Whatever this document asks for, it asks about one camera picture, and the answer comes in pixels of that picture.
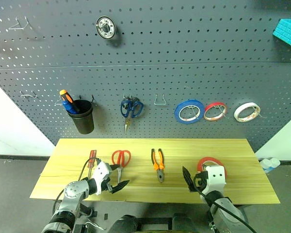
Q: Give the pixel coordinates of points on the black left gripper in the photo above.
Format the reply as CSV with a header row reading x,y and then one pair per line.
x,y
108,187

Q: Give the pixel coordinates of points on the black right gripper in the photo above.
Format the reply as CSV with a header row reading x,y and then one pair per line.
x,y
203,180

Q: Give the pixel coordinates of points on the red tape roll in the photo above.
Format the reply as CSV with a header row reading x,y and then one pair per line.
x,y
208,114
208,159

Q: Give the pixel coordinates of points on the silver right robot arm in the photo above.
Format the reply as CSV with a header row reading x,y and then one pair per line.
x,y
223,211

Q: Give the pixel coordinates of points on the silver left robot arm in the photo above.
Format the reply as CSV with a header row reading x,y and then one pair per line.
x,y
72,194

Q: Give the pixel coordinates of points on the dark rounded shape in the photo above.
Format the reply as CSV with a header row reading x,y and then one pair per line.
x,y
184,223
123,224

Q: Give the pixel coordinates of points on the black plastic cup holder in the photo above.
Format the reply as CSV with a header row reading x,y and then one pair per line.
x,y
83,121

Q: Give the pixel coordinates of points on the blue tape roll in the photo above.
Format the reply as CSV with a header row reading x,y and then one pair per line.
x,y
178,114

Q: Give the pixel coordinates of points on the clear plastic bottle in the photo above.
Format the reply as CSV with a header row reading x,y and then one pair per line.
x,y
274,162
265,166

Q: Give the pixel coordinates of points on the metal scissors hook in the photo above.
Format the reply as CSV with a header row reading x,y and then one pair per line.
x,y
129,98

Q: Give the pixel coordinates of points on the white tape roll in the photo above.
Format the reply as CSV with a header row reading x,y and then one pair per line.
x,y
240,111

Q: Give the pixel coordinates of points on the grey metal pegboard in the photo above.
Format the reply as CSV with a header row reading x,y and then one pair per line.
x,y
160,72

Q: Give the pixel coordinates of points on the teal foam block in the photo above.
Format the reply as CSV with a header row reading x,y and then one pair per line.
x,y
289,32

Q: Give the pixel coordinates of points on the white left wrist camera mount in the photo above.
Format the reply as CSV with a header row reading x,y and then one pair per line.
x,y
100,173

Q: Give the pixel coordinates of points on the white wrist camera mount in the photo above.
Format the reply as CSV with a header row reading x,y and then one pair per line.
x,y
215,179
100,173

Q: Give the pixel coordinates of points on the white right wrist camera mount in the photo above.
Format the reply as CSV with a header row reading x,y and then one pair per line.
x,y
215,179

